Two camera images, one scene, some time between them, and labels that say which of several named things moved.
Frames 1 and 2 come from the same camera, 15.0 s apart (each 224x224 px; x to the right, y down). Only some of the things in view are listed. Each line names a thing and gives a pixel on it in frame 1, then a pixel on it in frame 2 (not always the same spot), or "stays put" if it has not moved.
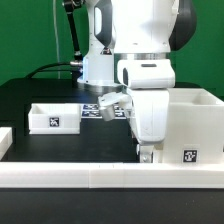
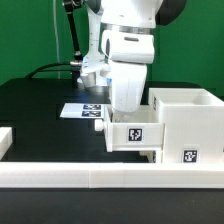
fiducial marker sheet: x=92 y=111 stays put
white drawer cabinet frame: x=195 y=129 stays put
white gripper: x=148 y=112 to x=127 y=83
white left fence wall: x=6 y=140 stays put
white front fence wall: x=111 y=175 stays put
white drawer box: x=55 y=119 to x=138 y=131
